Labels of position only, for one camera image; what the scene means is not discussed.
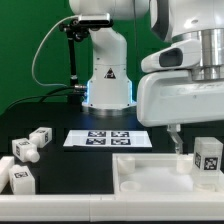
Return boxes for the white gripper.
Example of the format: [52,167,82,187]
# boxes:
[137,70,224,154]

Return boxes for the white square tabletop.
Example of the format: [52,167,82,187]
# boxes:
[113,154,224,195]

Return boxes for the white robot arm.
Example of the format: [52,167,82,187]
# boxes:
[69,0,224,127]

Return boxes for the white fiducial marker sheet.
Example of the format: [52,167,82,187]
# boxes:
[64,130,152,147]

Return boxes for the white left fence piece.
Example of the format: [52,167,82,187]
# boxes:
[0,156,14,193]

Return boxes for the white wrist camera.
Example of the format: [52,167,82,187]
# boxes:
[141,39,201,73]

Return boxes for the white front fence wall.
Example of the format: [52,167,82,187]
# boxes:
[0,193,224,222]

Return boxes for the black cables on table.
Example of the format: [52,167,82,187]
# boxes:
[6,85,88,111]

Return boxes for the grey background camera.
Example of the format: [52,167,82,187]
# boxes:
[78,13,113,28]

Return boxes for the black camera stand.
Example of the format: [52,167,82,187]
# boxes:
[59,20,89,105]

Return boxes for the grey camera cable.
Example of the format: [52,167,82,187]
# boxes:
[31,15,80,88]

